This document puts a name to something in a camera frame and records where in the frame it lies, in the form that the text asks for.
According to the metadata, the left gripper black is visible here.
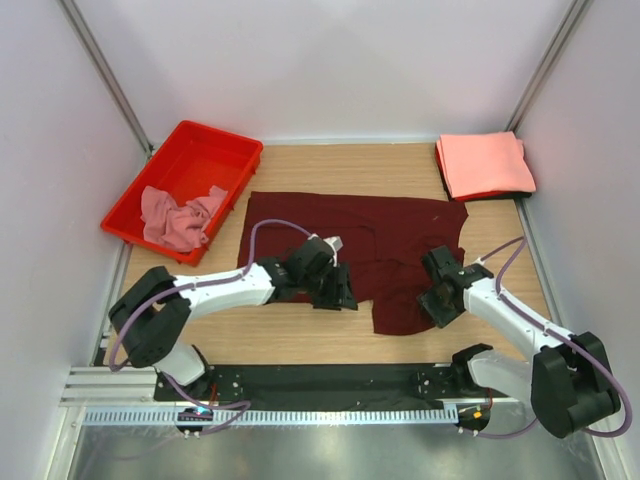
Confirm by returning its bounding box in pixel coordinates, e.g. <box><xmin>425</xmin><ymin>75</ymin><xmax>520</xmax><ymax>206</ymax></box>
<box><xmin>300</xmin><ymin>260</ymin><xmax>358</xmax><ymax>310</ymax></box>

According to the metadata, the dark maroon t shirt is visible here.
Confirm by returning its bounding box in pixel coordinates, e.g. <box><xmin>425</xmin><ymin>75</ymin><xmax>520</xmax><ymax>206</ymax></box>
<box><xmin>237</xmin><ymin>191</ymin><xmax>468</xmax><ymax>335</ymax></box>

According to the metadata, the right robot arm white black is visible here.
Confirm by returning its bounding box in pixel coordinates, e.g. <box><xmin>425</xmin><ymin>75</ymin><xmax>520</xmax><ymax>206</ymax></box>
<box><xmin>418</xmin><ymin>246</ymin><xmax>633</xmax><ymax>438</ymax></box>

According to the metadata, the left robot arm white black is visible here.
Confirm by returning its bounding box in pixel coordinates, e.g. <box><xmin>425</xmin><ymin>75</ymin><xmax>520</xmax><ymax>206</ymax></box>
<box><xmin>108</xmin><ymin>235</ymin><xmax>358</xmax><ymax>400</ymax></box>

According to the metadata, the folded salmon pink t shirt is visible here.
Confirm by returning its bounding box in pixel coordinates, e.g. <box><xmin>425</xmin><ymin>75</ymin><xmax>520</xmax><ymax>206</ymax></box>
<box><xmin>435</xmin><ymin>131</ymin><xmax>537</xmax><ymax>199</ymax></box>

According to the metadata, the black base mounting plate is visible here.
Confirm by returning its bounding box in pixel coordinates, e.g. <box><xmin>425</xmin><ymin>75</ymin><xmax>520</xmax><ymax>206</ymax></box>
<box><xmin>185</xmin><ymin>363</ymin><xmax>504</xmax><ymax>412</ymax></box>

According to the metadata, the folded red t shirt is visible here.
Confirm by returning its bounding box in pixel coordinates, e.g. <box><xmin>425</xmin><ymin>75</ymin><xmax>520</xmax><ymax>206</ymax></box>
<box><xmin>434</xmin><ymin>144</ymin><xmax>453</xmax><ymax>201</ymax></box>

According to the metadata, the pink crumpled t shirt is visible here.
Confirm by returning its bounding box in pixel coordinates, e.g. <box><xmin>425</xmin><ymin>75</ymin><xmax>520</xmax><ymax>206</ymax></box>
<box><xmin>141</xmin><ymin>185</ymin><xmax>227</xmax><ymax>253</ymax></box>

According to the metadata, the red plastic bin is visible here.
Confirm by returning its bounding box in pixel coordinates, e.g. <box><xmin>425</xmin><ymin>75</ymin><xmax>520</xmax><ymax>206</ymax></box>
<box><xmin>101</xmin><ymin>120</ymin><xmax>263</xmax><ymax>267</ymax></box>

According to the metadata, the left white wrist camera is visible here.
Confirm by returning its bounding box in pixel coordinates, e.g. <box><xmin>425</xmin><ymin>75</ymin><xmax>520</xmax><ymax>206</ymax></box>
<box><xmin>308</xmin><ymin>234</ymin><xmax>343</xmax><ymax>266</ymax></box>

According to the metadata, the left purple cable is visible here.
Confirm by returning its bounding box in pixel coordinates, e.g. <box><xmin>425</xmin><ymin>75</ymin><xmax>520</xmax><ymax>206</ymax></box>
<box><xmin>84</xmin><ymin>218</ymin><xmax>321</xmax><ymax>461</ymax></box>

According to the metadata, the slotted white cable duct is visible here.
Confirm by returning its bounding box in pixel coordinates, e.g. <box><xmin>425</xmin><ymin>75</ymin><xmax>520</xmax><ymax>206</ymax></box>
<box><xmin>83</xmin><ymin>405</ymin><xmax>458</xmax><ymax>428</ymax></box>

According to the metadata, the aluminium front rail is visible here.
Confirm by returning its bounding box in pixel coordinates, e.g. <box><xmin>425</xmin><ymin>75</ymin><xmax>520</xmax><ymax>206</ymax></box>
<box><xmin>59</xmin><ymin>362</ymin><xmax>531</xmax><ymax>407</ymax></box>

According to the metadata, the right aluminium frame post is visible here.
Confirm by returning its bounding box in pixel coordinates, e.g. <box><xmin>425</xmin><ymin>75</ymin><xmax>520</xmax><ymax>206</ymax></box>
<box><xmin>505</xmin><ymin>0</ymin><xmax>593</xmax><ymax>132</ymax></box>

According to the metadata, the aluminium frame post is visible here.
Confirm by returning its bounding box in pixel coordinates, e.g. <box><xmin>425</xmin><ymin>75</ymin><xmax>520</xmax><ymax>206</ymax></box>
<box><xmin>505</xmin><ymin>0</ymin><xmax>593</xmax><ymax>132</ymax></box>
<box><xmin>57</xmin><ymin>0</ymin><xmax>153</xmax><ymax>158</ymax></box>

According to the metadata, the left aluminium frame post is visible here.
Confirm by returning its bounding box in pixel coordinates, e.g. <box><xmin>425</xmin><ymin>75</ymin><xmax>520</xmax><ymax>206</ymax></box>
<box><xmin>57</xmin><ymin>0</ymin><xmax>153</xmax><ymax>158</ymax></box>

